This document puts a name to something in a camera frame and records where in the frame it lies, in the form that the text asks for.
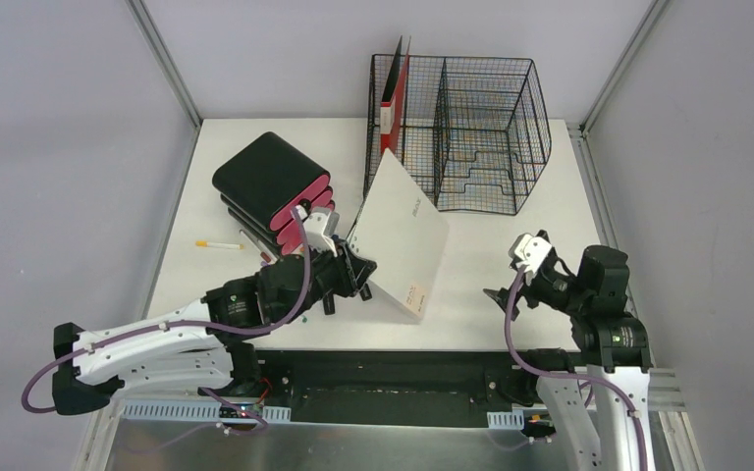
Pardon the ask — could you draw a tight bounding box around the grey notebook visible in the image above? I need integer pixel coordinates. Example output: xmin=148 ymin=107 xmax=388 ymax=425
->
xmin=349 ymin=149 xmax=450 ymax=321

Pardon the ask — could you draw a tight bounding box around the black pink drawer unit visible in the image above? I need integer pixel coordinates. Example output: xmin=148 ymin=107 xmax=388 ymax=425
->
xmin=212 ymin=131 xmax=335 ymax=255

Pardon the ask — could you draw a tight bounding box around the red notebook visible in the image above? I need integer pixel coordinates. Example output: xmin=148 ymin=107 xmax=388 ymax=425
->
xmin=379 ymin=36 xmax=410 ymax=155

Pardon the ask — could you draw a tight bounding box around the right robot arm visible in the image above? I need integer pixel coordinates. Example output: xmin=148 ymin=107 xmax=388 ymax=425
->
xmin=484 ymin=234 xmax=655 ymax=470

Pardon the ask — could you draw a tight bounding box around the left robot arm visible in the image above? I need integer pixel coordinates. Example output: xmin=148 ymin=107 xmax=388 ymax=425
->
xmin=51 ymin=250 xmax=378 ymax=416

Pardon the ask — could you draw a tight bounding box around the white pen orange cap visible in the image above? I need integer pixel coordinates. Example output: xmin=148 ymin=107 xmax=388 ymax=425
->
xmin=195 ymin=240 xmax=244 ymax=250

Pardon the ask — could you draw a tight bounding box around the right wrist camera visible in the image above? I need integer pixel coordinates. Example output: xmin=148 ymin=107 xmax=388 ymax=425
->
xmin=509 ymin=233 xmax=553 ymax=275

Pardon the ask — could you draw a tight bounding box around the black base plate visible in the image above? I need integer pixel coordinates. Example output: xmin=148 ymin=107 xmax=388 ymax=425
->
xmin=216 ymin=350 xmax=540 ymax=428

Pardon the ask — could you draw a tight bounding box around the white cable duct right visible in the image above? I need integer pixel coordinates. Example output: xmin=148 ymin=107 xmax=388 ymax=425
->
xmin=486 ymin=409 xmax=524 ymax=431

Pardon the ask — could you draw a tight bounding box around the white cable duct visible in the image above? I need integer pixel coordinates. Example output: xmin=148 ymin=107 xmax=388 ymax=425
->
xmin=486 ymin=409 xmax=524 ymax=431
xmin=122 ymin=399 xmax=292 ymax=425

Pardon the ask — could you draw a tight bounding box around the black wire mesh organizer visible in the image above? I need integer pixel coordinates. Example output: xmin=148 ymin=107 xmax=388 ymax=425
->
xmin=395 ymin=55 xmax=552 ymax=216

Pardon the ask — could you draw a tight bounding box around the white cable duct left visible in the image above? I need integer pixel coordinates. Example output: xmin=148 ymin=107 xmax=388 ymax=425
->
xmin=122 ymin=399 xmax=292 ymax=425

